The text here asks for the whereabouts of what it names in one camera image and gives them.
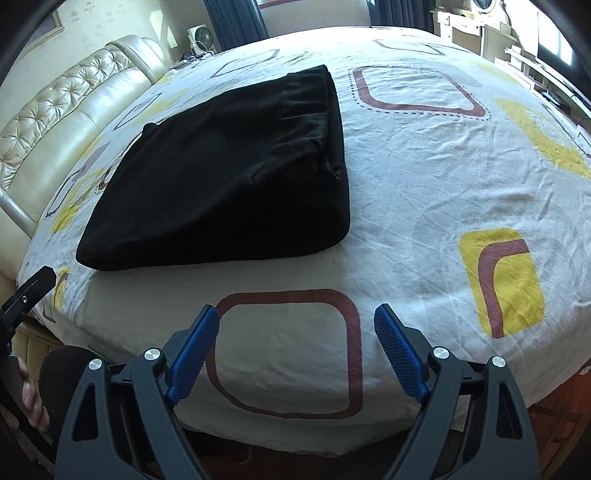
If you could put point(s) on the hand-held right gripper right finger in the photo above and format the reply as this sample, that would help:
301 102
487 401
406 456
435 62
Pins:
401 355

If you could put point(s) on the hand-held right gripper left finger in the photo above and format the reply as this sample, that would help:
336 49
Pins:
194 355

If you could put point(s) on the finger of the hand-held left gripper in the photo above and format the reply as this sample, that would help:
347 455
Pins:
30 295

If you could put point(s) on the black pants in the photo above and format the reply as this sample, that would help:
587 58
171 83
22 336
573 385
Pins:
221 175

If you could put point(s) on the person's left forearm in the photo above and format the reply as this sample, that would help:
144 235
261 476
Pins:
60 383

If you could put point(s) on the person's left hand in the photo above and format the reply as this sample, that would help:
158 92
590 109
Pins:
34 401

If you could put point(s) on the printed white bed sheet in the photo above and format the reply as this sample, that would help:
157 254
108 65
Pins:
415 184

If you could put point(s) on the cream tufted leather headboard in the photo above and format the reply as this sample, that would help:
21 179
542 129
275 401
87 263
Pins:
60 115

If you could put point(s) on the white fan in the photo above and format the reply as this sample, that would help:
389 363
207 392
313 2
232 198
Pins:
202 39

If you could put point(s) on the white television stand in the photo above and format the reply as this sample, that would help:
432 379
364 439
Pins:
540 74

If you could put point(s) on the cream vanity dresser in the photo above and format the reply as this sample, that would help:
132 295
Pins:
461 27

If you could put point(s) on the dark blue curtain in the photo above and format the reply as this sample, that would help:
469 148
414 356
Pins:
401 11
235 18

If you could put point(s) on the black television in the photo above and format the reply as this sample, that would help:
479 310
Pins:
549 27

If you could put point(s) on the red framed window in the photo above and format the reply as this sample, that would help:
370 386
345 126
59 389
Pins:
277 2

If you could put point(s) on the framed wall picture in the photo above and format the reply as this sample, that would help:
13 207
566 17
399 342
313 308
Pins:
46 32

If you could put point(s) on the oval wall mirror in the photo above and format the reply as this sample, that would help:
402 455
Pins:
485 3

